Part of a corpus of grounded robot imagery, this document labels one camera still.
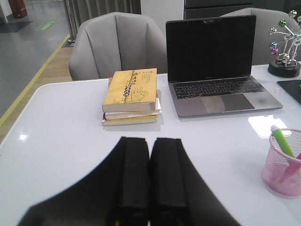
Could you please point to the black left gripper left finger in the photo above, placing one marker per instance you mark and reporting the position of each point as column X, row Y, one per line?
column 115, row 193

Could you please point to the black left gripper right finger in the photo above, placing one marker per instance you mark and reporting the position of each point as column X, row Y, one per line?
column 178, row 194

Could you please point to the pink highlighter pen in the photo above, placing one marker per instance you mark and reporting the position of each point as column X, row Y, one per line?
column 291, row 170

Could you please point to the green highlighter pen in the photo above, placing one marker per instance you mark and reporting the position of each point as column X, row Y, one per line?
column 281, row 140

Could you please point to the pink mesh pen holder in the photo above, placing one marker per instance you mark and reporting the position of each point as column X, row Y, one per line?
column 277, row 162

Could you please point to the bottom yellow book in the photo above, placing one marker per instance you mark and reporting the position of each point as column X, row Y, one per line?
column 129, row 121

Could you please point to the yellow book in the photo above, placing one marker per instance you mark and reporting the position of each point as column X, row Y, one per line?
column 129, row 121
column 132, row 91

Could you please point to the top yellow book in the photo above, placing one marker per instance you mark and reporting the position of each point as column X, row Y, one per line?
column 132, row 91

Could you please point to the grey laptop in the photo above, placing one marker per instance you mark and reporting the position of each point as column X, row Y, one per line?
column 209, row 64

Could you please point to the left grey chair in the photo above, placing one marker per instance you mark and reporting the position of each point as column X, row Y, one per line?
column 114, row 42

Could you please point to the grey chair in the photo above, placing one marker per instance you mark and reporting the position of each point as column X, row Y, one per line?
column 267, row 30
column 114, row 42

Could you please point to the black mouse pad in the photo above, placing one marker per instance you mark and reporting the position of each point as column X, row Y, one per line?
column 293, row 88

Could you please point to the ferris wheel desk toy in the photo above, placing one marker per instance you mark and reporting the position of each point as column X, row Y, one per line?
column 286, row 65

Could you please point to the right grey chair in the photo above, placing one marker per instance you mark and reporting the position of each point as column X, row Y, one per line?
column 267, row 30

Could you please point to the red bin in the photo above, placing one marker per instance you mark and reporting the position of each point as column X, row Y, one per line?
column 18, row 8

